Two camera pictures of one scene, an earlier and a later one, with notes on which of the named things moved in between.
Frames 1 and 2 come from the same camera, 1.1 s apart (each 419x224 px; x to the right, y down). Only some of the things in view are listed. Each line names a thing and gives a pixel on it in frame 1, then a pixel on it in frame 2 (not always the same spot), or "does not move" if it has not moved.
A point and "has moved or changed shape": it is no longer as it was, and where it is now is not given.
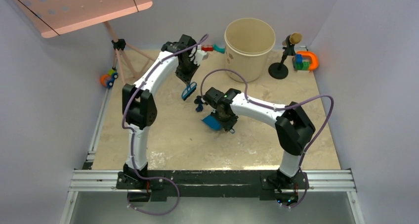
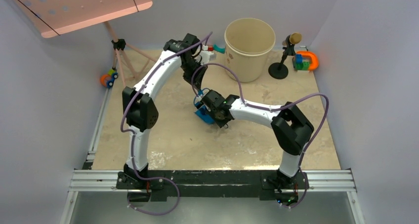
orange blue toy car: [107, 80] does not move
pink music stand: [54, 11] does not move
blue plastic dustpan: [213, 121] has moved or changed shape
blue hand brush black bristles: [189, 90] has moved or changed shape
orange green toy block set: [305, 60] does not move
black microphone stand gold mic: [279, 70] does not move
